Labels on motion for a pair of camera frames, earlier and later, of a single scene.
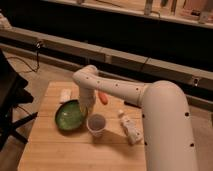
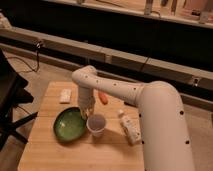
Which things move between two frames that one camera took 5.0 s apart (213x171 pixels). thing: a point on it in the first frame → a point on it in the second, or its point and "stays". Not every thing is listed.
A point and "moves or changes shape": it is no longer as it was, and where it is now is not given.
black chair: x=12 y=94 stays
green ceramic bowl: x=69 y=115 moves or changes shape
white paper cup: x=96 y=124 stays
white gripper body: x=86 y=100 stays
